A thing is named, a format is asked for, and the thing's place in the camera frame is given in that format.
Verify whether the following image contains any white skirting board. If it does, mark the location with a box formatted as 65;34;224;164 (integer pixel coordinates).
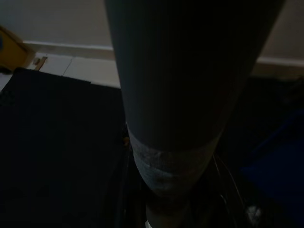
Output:
22;40;304;77

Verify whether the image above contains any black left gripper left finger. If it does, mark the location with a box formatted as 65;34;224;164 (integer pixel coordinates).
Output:
120;133;149;228

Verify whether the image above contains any blue long-handled dustpan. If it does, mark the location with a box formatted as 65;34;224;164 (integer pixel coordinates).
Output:
239;108;304;216

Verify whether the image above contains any black-handled broom with white head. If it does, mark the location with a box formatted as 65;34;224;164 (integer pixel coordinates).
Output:
104;0;285;228

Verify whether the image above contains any yellow box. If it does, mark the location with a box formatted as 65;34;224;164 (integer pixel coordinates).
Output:
0;25;36;73

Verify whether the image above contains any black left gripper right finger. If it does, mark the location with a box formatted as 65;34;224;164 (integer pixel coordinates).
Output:
187;152;240;228

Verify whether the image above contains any black floor mat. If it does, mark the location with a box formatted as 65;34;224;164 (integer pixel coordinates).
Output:
0;67;304;228

